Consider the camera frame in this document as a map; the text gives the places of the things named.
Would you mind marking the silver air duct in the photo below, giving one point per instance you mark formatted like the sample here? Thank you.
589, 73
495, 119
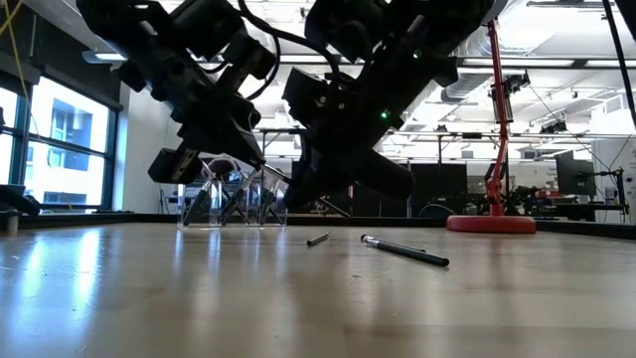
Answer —
467, 89

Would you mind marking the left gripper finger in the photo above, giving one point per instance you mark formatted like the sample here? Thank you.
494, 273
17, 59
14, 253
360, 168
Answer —
251, 54
174, 166

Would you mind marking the black aluminium table frame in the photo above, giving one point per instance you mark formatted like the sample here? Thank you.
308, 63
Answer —
124, 219

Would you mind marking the medium black makeup brush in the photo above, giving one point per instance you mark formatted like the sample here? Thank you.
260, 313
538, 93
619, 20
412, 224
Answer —
238, 199

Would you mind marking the black office desk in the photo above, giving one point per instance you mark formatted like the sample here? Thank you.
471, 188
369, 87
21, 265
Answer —
586, 213

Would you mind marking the black partition panels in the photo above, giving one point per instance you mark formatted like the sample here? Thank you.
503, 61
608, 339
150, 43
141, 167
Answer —
442, 189

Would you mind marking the large glass window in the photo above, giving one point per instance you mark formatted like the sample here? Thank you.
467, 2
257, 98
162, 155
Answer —
64, 149

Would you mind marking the black brush long silver ferrule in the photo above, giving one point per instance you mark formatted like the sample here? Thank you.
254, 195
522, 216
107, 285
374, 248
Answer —
318, 239

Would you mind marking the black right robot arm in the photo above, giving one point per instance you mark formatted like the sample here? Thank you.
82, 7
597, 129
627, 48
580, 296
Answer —
437, 30

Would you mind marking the fan-shaped makeup brush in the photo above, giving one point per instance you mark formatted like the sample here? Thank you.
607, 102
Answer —
221, 168

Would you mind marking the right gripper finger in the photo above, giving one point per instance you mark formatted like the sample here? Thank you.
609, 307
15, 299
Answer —
382, 181
305, 94

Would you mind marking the slim black makeup brush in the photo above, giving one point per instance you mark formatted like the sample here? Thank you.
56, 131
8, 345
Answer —
194, 206

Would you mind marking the black computer monitor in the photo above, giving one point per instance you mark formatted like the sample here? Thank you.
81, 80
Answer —
574, 174

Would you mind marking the long ceiling light bar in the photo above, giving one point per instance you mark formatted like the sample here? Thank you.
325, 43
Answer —
522, 62

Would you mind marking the clear acrylic organizer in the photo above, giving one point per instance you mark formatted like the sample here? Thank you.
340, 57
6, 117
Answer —
248, 216

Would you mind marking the long black makeup brush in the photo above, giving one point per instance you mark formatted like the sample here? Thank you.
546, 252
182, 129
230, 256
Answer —
407, 252

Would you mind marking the red desk lamp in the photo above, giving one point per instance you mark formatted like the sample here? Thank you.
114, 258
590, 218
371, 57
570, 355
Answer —
492, 225

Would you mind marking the long ceiling light strip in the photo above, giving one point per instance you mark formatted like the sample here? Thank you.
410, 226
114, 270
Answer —
107, 56

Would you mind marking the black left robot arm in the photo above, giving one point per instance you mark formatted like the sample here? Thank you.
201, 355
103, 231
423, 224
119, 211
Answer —
149, 40

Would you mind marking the slim brush silver ferrule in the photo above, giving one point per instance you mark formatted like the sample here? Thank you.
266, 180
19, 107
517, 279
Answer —
268, 204

